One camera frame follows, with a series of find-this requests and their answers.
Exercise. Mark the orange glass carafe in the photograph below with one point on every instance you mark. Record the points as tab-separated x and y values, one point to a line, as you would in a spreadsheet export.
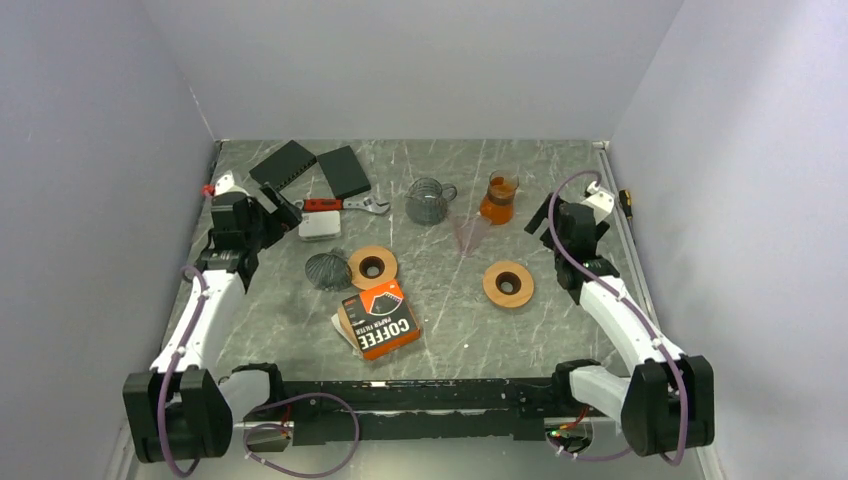
498	203

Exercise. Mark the orange coffee filter box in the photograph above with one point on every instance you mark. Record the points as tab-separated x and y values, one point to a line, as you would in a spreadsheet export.
377	321

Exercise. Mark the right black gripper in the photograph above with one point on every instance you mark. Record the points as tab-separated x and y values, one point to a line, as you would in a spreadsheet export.
539	217

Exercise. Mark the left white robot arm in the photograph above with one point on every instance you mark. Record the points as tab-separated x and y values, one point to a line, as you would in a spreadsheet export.
176	410

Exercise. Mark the black flat box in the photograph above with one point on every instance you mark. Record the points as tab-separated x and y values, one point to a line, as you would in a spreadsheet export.
344	173

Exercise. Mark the black network switch box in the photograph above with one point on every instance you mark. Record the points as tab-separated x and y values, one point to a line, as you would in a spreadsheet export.
283	166

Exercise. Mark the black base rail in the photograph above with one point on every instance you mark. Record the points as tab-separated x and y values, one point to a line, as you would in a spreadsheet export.
318	412

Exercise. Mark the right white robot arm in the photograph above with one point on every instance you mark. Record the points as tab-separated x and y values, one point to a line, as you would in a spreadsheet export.
665	404

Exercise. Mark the grey ribbed glass dripper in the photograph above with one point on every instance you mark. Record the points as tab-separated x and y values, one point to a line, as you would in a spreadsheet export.
329	271

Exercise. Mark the yellow black screwdriver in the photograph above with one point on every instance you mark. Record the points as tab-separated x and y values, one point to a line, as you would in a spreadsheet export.
625	202

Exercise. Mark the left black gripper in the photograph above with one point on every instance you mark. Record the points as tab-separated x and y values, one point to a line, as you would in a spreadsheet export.
283	219

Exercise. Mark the white square adapter box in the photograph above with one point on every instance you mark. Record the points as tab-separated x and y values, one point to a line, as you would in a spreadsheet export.
319	226

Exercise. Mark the red handled adjustable wrench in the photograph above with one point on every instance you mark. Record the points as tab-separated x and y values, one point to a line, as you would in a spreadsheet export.
368	204

